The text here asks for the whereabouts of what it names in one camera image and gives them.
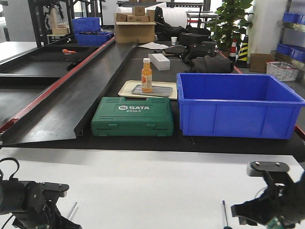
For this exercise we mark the yellow black striped post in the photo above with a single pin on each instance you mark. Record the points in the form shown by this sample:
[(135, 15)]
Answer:
[(242, 57)]

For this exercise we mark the white rectangular box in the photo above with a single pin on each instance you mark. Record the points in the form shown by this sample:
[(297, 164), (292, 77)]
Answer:
[(160, 61)]

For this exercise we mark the orange juice bottle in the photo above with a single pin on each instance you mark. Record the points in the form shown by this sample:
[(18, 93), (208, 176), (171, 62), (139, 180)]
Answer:
[(146, 76)]

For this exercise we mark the green SATA tool case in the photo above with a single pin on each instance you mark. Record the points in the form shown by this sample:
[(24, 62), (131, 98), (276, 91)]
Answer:
[(116, 116)]

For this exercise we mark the orange white traffic cone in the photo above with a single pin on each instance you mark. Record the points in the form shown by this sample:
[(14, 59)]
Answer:
[(232, 51)]

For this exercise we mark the white paper cup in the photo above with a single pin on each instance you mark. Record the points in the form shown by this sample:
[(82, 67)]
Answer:
[(173, 41)]

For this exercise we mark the dark grey cloth bundle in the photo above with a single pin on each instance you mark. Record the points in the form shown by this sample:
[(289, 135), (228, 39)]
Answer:
[(208, 64)]

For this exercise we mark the large open cardboard box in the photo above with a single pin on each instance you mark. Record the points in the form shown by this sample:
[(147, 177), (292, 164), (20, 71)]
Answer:
[(126, 32)]

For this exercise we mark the blue crate on far table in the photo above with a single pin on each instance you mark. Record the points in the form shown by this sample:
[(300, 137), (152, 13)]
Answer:
[(87, 32)]

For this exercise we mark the beige plastic tray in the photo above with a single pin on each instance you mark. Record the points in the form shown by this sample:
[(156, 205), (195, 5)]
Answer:
[(126, 90)]

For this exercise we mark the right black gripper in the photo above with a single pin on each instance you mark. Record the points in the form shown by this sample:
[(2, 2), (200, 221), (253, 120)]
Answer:
[(287, 205)]

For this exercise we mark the screwdriver green black handle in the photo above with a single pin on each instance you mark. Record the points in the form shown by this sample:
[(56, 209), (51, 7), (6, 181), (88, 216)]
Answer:
[(71, 210), (226, 226)]

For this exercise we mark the green potted plant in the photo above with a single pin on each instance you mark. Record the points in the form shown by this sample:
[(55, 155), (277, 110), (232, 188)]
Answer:
[(230, 23)]

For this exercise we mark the small grey metal tray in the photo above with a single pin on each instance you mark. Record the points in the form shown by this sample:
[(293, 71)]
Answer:
[(160, 91)]

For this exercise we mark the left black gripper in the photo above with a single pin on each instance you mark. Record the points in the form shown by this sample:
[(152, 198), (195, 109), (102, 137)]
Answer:
[(34, 204)]

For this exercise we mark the large blue plastic bin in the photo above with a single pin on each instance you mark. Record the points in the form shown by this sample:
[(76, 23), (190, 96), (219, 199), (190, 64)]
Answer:
[(236, 105)]

